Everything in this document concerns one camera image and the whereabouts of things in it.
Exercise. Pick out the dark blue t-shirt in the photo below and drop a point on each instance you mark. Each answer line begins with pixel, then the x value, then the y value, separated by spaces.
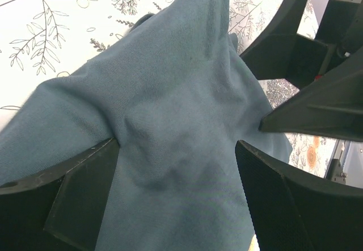
pixel 177 97

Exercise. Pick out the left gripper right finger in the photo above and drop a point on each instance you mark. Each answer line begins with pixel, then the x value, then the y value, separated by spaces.
pixel 294 210

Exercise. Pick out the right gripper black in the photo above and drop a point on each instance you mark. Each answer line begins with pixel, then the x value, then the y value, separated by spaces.
pixel 279 52

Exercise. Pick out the floral table mat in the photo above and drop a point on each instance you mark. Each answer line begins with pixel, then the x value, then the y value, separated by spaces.
pixel 43 39

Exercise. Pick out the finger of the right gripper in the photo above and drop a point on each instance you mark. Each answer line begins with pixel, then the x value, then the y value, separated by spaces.
pixel 329 107

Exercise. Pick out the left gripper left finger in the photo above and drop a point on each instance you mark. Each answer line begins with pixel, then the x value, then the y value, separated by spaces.
pixel 61 207

